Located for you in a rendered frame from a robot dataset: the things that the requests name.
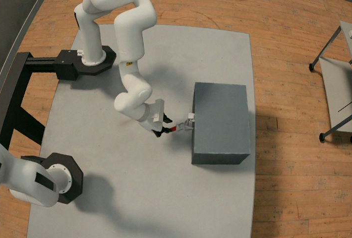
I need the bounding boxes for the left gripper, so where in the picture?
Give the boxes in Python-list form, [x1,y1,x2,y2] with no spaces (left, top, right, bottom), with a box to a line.
[139,113,173,137]

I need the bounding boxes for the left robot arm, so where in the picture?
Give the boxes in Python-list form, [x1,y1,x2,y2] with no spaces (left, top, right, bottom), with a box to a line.
[74,0,165,124]

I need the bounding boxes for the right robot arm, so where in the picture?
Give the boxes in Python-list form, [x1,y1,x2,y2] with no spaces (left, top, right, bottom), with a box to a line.
[0,144,72,207]

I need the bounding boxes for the dark grey rectangular case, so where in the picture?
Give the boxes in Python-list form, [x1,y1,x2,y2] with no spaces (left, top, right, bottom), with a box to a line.
[185,82,250,165]

